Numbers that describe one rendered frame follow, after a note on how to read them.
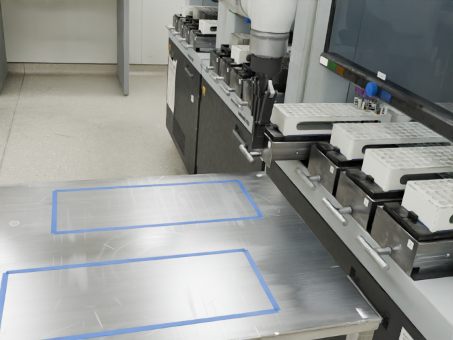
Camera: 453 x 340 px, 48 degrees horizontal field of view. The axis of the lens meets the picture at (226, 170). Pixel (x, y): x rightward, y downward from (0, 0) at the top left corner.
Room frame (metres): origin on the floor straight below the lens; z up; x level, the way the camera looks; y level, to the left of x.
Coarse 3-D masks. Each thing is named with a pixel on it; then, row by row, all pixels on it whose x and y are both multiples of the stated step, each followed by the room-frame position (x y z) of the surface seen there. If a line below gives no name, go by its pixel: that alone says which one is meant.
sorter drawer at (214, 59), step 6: (216, 48) 2.12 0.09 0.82; (210, 54) 2.12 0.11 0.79; (216, 54) 2.05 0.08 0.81; (222, 54) 2.02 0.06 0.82; (210, 60) 2.11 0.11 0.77; (216, 60) 2.03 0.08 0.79; (204, 66) 2.05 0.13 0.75; (210, 66) 2.11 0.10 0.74; (216, 66) 2.02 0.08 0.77; (216, 72) 2.01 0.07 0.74
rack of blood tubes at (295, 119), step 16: (272, 112) 1.27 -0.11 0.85; (288, 112) 1.22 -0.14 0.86; (304, 112) 1.23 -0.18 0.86; (320, 112) 1.25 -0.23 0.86; (336, 112) 1.26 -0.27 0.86; (352, 112) 1.26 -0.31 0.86; (368, 112) 1.28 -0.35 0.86; (288, 128) 1.18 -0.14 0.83; (304, 128) 1.27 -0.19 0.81; (320, 128) 1.28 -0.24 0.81
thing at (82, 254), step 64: (0, 192) 0.77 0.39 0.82; (64, 192) 0.79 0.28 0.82; (128, 192) 0.81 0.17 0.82; (192, 192) 0.83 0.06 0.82; (256, 192) 0.86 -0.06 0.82; (0, 256) 0.59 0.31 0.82; (64, 256) 0.60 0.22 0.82; (128, 256) 0.62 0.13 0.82; (192, 256) 0.63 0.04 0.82; (256, 256) 0.65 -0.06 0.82; (320, 256) 0.66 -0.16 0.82; (0, 320) 0.46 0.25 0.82; (64, 320) 0.47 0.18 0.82; (128, 320) 0.48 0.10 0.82; (192, 320) 0.49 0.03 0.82; (256, 320) 0.50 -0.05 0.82; (320, 320) 0.52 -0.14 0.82
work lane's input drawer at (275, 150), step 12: (276, 132) 1.19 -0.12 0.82; (264, 144) 1.20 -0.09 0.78; (276, 144) 1.16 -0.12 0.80; (288, 144) 1.16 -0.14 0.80; (300, 144) 1.17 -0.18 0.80; (252, 156) 1.20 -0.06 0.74; (264, 156) 1.19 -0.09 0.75; (276, 156) 1.16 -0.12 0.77; (288, 156) 1.17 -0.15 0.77; (300, 156) 1.18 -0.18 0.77
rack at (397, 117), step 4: (388, 108) 1.33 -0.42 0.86; (392, 108) 1.34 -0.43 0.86; (388, 112) 1.32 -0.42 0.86; (392, 112) 1.31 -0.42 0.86; (396, 112) 1.30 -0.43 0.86; (400, 112) 1.30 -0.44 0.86; (392, 116) 1.30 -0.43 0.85; (396, 116) 1.29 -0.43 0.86; (400, 116) 1.28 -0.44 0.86; (404, 116) 1.28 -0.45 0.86; (392, 120) 1.30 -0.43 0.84; (396, 120) 1.28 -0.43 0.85; (400, 120) 1.28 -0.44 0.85; (404, 120) 1.28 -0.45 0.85; (408, 120) 1.29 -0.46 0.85; (412, 120) 1.41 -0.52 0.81
